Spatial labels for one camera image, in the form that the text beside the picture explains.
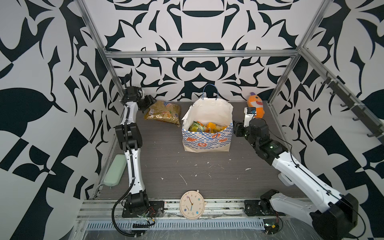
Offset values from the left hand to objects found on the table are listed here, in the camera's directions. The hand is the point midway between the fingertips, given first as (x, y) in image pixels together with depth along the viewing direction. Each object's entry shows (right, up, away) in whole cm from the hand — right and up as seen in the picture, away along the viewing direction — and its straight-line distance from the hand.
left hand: (152, 99), depth 108 cm
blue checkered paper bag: (+38, -8, -19) cm, 43 cm away
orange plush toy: (+74, -1, +2) cm, 74 cm away
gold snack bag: (+10, -9, -4) cm, 14 cm away
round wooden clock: (+28, -55, -35) cm, 71 cm away
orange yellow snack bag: (+40, -19, -15) cm, 47 cm away
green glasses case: (-14, -42, -23) cm, 50 cm away
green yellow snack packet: (+31, -19, -19) cm, 41 cm away
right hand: (+51, -14, -31) cm, 61 cm away
